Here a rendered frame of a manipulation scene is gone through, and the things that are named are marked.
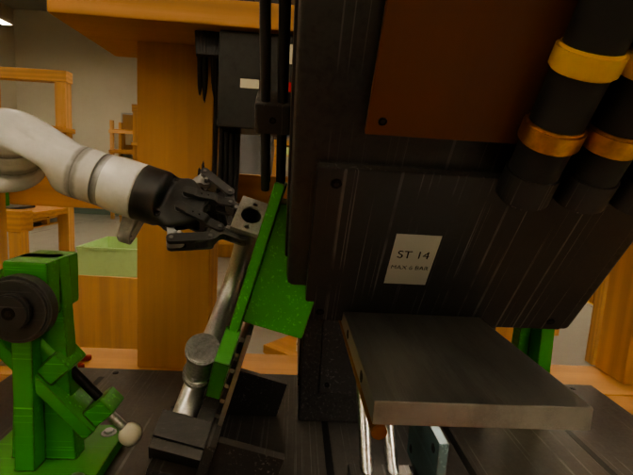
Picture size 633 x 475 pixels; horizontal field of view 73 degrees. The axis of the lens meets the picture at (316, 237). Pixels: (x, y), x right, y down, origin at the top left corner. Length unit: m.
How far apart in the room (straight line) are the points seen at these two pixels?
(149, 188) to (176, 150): 0.29
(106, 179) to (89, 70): 11.38
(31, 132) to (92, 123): 11.15
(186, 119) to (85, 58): 11.22
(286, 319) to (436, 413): 0.22
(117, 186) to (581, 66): 0.49
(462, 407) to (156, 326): 0.69
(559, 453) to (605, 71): 0.58
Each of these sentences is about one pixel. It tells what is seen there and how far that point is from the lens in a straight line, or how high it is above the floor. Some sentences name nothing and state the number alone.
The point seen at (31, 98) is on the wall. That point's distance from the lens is 12.55.
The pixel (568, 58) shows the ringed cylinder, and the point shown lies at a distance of 0.34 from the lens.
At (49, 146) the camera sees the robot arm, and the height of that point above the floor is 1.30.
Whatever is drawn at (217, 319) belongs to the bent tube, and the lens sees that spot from 0.63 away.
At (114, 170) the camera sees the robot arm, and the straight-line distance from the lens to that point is 0.60.
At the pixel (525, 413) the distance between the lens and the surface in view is 0.36.
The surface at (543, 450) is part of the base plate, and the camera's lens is 0.78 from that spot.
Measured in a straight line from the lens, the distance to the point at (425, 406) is 0.33.
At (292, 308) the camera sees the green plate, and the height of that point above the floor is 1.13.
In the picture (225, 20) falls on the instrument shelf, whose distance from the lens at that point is 0.75.
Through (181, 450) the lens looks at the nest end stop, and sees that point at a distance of 0.56.
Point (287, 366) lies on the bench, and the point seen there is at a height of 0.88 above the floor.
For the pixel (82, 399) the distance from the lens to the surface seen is 0.64.
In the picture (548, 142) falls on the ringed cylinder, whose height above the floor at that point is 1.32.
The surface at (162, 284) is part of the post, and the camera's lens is 0.89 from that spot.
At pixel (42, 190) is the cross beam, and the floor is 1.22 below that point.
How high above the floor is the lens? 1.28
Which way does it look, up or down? 8 degrees down
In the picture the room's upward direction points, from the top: 3 degrees clockwise
